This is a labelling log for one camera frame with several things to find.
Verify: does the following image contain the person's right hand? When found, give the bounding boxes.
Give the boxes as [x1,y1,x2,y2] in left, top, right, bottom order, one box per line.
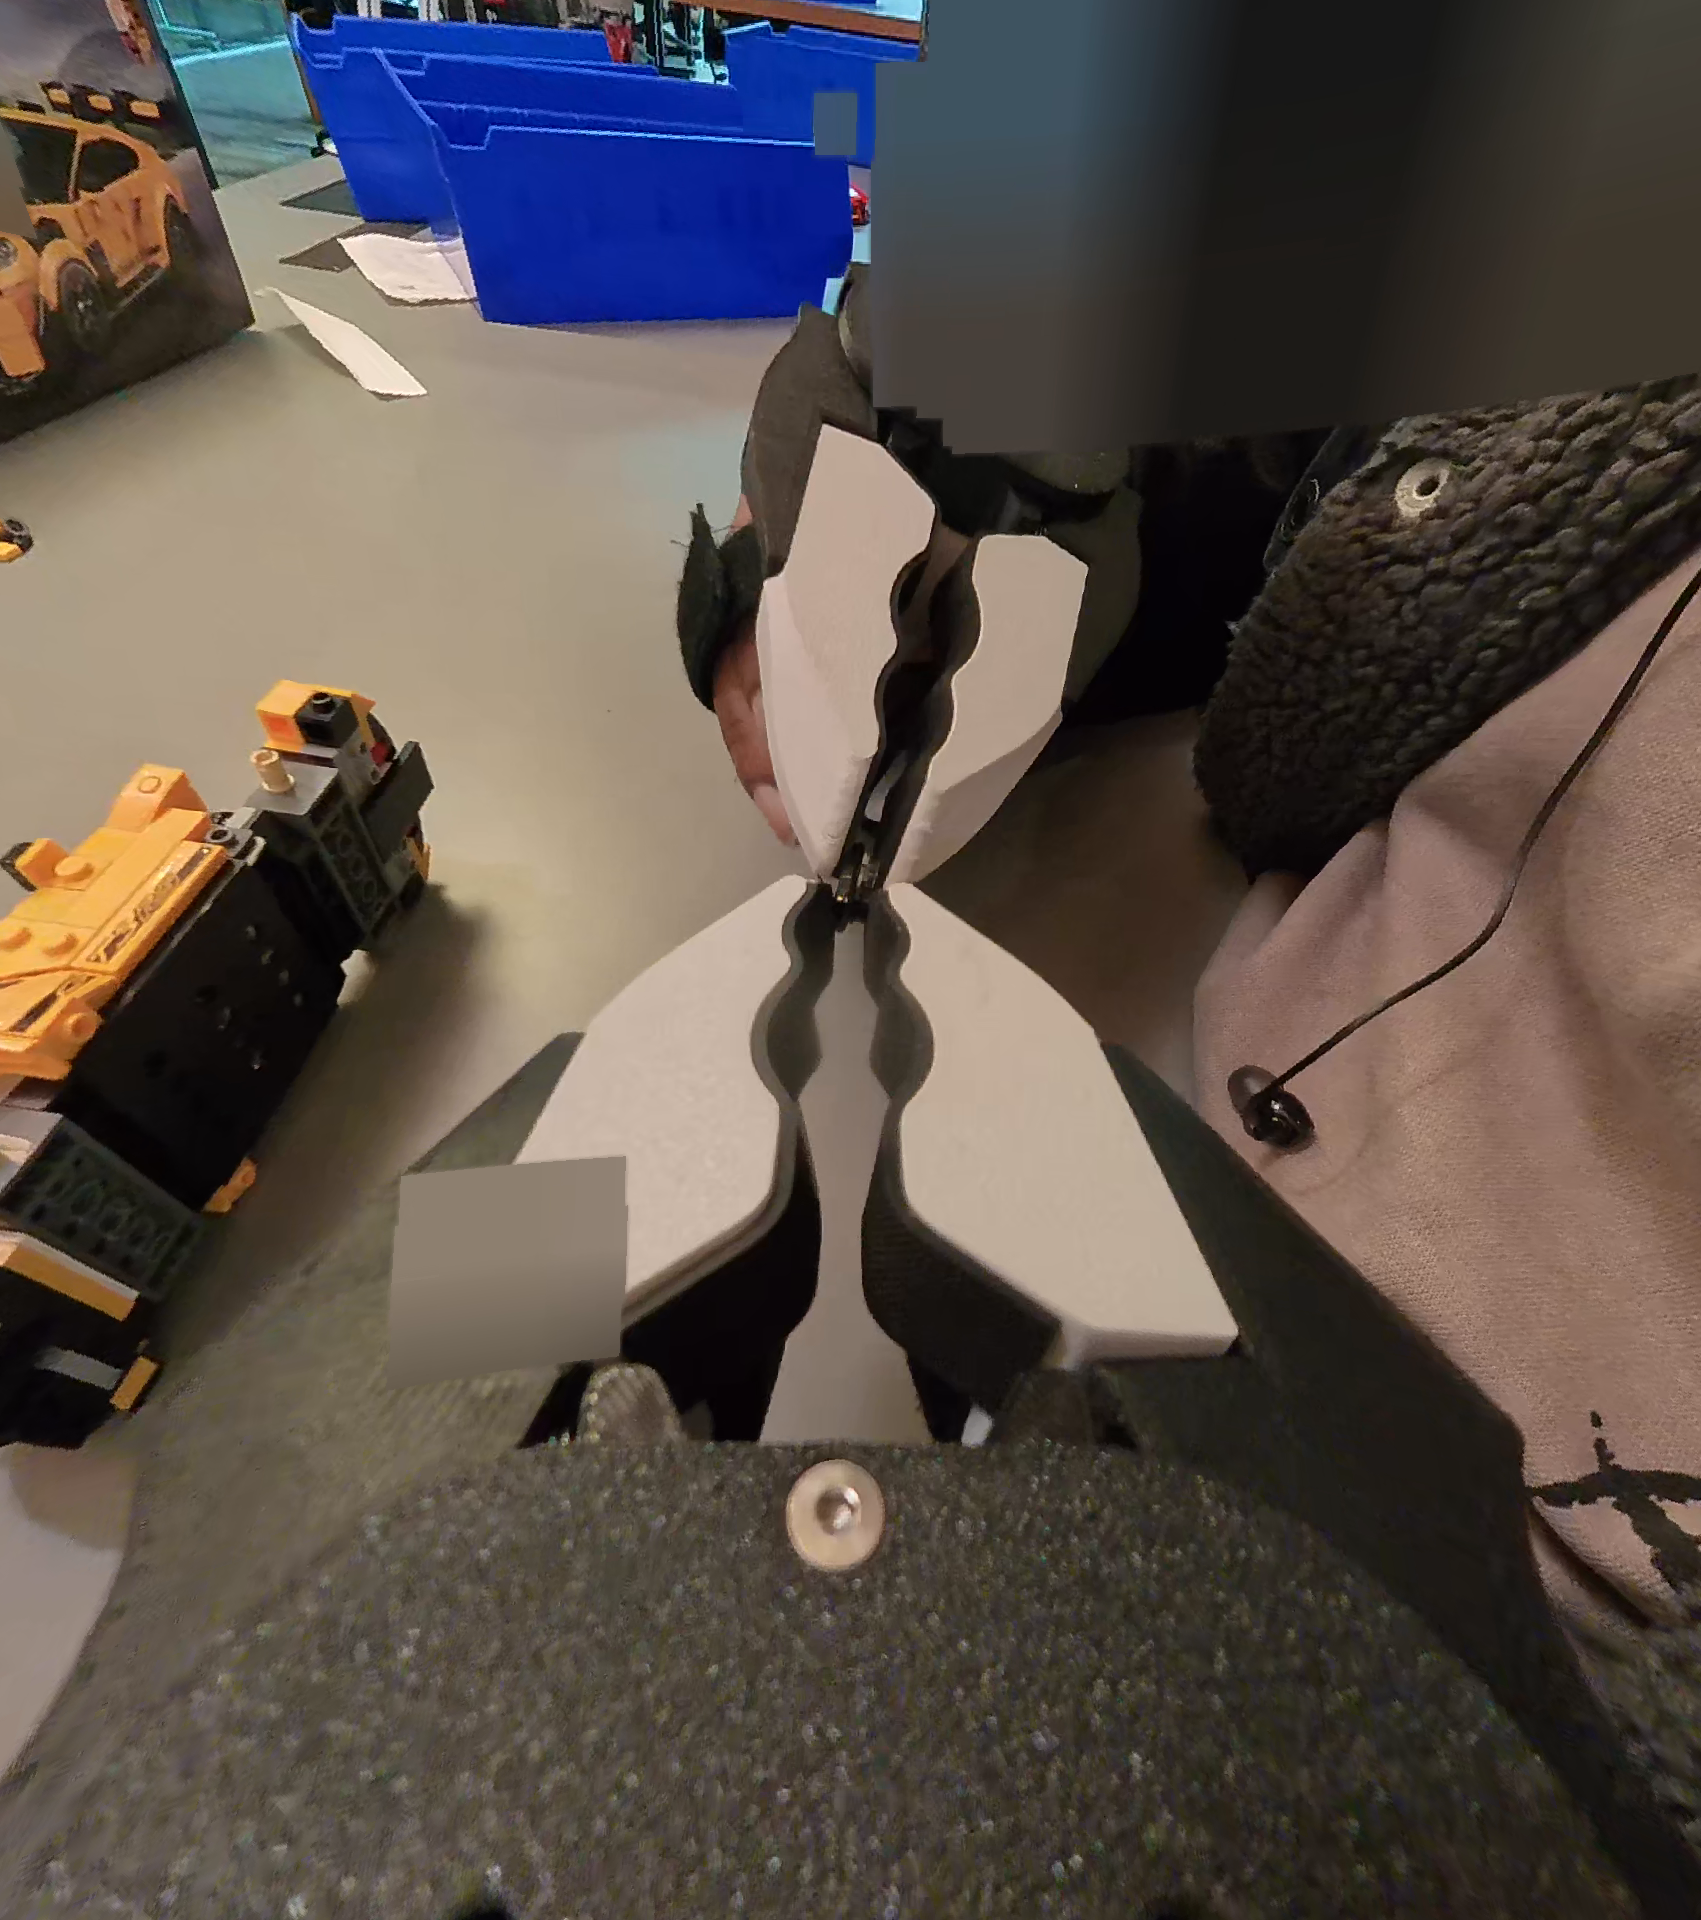
[714,665,800,851]

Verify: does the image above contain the white paper sheet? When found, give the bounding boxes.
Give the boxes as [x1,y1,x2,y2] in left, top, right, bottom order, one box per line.
[335,227,479,307]

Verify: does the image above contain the orange black lego car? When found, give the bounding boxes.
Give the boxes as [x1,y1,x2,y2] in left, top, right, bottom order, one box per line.
[0,680,437,1470]

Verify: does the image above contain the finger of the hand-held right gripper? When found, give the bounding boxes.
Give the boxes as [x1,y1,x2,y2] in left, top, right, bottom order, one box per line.
[861,531,1090,889]
[754,419,940,878]

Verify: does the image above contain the printed cardboard lego box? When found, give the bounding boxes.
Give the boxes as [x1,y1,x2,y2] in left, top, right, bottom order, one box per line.
[0,0,256,490]

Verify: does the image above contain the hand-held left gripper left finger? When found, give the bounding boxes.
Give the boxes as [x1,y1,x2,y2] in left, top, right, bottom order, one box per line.
[511,875,826,1436]

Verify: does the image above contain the dark fleece jacket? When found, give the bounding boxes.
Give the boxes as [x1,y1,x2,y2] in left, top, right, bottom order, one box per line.
[1190,350,1701,1920]

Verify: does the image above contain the small black grey lego piece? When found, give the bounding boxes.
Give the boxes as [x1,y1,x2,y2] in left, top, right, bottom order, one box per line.
[826,734,929,908]

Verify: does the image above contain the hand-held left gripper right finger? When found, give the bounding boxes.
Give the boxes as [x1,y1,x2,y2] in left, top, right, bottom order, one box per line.
[861,883,1243,1368]

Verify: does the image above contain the white paper sheets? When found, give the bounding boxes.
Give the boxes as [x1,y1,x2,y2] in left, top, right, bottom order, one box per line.
[256,284,429,399]

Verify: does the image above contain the blue plastic storage bin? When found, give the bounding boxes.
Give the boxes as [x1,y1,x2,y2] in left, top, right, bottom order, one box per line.
[444,91,876,325]
[289,11,928,227]
[377,44,824,240]

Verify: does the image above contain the beige sweatshirt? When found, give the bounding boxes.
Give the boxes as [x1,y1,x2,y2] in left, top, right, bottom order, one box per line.
[1190,449,1701,1638]

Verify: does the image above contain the black earphone with cable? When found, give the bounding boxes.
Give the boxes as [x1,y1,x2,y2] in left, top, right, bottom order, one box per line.
[1227,479,1701,1152]

